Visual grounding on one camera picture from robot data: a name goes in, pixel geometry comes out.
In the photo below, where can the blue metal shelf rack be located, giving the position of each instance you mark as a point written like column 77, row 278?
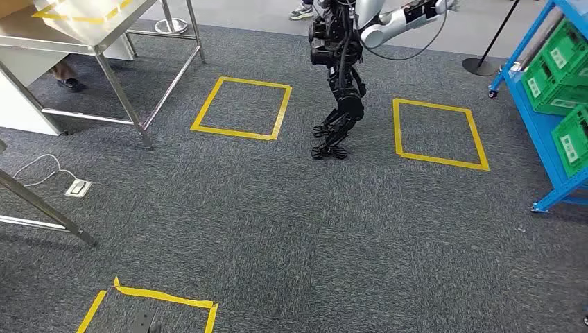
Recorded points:
column 535, row 133

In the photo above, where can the black humanoid robot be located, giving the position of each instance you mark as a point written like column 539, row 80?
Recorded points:
column 342, row 99

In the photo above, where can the person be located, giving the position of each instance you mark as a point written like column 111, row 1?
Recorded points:
column 69, row 84
column 302, row 12

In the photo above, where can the chrome stanchion base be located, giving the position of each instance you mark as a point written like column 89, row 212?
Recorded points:
column 171, row 25

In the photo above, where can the black stanchion pole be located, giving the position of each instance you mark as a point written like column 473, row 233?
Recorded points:
column 480, row 66

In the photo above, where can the black robot foot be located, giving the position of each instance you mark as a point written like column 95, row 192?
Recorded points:
column 144, row 321

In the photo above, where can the white power strip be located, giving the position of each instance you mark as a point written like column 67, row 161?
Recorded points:
column 78, row 188

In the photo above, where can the green plastic crate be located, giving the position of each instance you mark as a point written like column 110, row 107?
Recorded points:
column 572, row 142
column 546, row 92
column 567, row 50

